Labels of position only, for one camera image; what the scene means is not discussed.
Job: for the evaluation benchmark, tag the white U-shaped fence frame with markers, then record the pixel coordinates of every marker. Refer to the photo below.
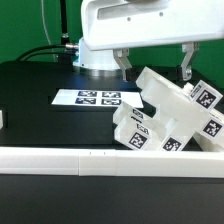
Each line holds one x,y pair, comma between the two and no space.
74,143

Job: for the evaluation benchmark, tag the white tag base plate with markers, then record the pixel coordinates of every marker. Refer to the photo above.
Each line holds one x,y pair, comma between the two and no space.
96,98

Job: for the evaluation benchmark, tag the white tagged nut cube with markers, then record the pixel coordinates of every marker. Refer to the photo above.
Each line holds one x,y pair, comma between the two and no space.
205,96

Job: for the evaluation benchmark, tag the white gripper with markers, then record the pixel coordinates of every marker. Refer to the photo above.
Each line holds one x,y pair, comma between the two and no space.
116,24

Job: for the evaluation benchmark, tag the white chair seat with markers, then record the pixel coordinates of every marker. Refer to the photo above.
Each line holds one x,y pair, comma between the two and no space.
172,107

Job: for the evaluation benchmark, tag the white chair back frame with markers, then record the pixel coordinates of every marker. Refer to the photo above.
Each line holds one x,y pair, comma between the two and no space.
208,125

